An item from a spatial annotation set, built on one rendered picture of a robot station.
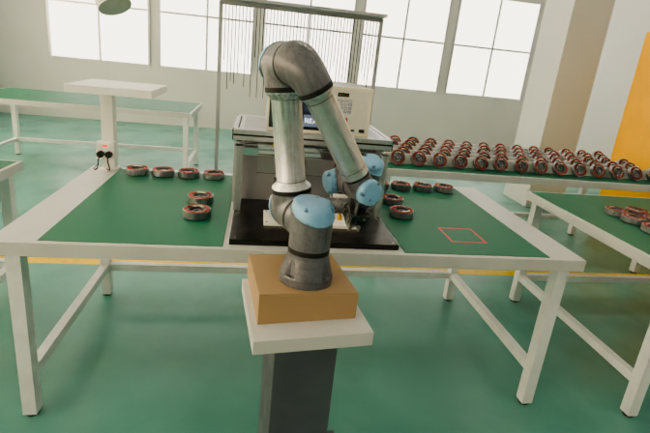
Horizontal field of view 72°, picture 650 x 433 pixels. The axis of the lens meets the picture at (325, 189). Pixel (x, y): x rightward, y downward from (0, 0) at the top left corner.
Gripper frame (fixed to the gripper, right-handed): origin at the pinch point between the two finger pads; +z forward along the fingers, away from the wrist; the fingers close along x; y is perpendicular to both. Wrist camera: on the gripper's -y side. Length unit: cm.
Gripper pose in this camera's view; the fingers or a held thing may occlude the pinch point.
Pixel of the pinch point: (350, 224)
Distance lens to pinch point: 166.6
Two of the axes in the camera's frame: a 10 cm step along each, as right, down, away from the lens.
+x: 9.9, 0.7, 1.5
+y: 0.5, 7.4, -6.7
